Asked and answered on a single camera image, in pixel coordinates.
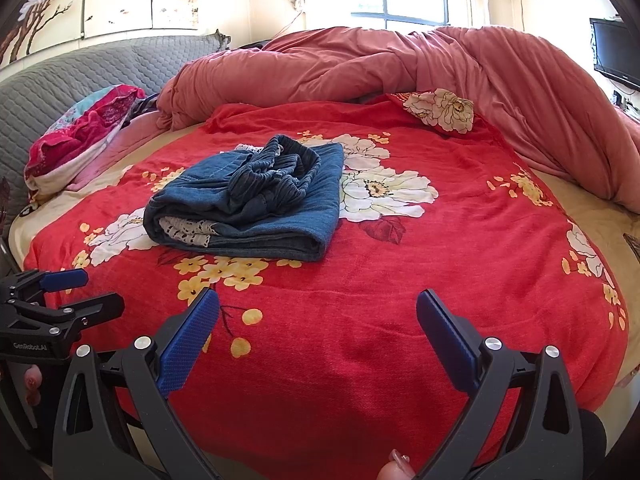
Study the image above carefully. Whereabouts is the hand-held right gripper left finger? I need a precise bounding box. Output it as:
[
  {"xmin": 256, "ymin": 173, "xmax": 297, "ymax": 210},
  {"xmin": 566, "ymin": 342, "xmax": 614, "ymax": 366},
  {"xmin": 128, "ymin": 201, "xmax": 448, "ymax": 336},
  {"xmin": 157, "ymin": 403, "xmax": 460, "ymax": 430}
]
[{"xmin": 51, "ymin": 287, "xmax": 224, "ymax": 480}]

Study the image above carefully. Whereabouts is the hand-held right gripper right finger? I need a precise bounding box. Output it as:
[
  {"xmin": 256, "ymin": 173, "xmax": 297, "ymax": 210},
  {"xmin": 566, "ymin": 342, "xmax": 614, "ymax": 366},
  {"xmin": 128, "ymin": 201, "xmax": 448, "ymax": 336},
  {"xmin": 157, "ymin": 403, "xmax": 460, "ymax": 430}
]
[{"xmin": 415, "ymin": 287, "xmax": 587, "ymax": 480}]

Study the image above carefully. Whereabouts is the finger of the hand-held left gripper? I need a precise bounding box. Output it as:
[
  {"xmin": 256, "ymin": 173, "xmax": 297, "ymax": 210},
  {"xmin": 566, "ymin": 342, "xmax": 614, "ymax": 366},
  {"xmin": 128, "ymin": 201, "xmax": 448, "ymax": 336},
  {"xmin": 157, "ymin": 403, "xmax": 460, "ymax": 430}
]
[
  {"xmin": 9, "ymin": 291, "xmax": 126, "ymax": 337},
  {"xmin": 0, "ymin": 268, "xmax": 90, "ymax": 302}
]

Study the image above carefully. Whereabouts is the blue denim pants lace trim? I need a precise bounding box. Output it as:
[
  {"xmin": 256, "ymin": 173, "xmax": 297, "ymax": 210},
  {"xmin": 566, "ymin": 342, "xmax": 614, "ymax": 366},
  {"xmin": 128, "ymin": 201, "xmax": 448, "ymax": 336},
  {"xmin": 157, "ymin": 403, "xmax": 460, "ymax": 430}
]
[{"xmin": 142, "ymin": 133, "xmax": 346, "ymax": 263}]

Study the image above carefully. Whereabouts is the person's left hand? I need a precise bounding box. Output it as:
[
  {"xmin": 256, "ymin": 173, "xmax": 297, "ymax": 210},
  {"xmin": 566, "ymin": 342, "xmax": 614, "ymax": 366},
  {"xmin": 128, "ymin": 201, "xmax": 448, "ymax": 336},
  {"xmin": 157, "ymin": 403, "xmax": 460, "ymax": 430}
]
[{"xmin": 21, "ymin": 364, "xmax": 47, "ymax": 407}]

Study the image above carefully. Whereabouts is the person's right hand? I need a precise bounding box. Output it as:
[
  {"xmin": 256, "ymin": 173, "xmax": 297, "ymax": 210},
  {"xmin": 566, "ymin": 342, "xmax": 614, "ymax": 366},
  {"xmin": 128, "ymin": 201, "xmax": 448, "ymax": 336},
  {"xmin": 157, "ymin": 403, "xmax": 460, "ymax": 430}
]
[{"xmin": 377, "ymin": 449, "xmax": 413, "ymax": 480}]

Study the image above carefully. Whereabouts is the red floral blanket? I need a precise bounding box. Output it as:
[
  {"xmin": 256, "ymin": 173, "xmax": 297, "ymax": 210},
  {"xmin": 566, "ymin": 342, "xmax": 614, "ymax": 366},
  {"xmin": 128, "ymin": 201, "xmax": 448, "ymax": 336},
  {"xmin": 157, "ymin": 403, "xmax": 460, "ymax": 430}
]
[{"xmin": 22, "ymin": 89, "xmax": 628, "ymax": 471}]

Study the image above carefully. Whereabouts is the pink floral pillow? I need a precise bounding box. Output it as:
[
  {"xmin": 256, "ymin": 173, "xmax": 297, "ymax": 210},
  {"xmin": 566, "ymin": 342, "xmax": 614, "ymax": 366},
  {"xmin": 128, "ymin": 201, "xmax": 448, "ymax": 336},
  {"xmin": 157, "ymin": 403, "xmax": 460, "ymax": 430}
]
[{"xmin": 24, "ymin": 85, "xmax": 147, "ymax": 196}]

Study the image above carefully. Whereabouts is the pink quilted pad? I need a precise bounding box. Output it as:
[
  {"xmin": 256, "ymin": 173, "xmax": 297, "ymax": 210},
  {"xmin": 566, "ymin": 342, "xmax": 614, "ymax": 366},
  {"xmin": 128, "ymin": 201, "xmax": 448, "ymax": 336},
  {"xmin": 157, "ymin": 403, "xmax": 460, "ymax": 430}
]
[{"xmin": 65, "ymin": 110, "xmax": 206, "ymax": 193}]

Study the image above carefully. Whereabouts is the person's black trouser leg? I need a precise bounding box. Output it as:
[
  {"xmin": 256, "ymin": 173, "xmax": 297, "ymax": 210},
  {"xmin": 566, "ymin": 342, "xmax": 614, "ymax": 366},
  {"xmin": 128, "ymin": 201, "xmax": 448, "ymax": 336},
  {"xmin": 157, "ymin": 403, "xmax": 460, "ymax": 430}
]
[{"xmin": 579, "ymin": 409, "xmax": 608, "ymax": 480}]

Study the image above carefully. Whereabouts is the dark striped cloth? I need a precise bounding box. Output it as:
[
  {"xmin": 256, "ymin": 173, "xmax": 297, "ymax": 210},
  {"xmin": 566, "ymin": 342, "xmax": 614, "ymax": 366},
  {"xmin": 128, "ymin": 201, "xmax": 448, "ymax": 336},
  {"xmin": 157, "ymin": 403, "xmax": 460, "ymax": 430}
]
[{"xmin": 125, "ymin": 92, "xmax": 161, "ymax": 123}]

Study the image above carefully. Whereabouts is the beige bed sheet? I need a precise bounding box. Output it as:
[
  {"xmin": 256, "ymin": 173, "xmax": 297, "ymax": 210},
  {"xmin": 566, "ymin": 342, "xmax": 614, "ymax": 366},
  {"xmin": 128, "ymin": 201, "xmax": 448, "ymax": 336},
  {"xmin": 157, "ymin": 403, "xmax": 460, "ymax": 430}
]
[{"xmin": 7, "ymin": 125, "xmax": 640, "ymax": 426}]

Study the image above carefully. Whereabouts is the grey quilted headboard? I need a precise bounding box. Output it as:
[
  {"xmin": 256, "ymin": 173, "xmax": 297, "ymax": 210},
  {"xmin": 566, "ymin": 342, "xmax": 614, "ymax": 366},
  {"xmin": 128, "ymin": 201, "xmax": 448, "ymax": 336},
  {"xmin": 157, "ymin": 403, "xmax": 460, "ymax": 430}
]
[{"xmin": 0, "ymin": 35, "xmax": 236, "ymax": 241}]

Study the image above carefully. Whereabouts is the pink quilt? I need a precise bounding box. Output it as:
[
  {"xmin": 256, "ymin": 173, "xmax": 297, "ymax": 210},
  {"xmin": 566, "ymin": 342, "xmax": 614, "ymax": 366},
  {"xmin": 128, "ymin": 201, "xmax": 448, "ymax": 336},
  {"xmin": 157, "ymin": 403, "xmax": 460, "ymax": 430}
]
[{"xmin": 156, "ymin": 25, "xmax": 640, "ymax": 211}]

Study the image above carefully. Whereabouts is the black television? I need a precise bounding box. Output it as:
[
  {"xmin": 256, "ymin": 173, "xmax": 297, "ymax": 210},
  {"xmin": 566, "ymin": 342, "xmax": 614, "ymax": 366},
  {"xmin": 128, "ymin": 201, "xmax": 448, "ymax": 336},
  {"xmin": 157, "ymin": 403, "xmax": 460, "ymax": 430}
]
[{"xmin": 589, "ymin": 17, "xmax": 640, "ymax": 93}]

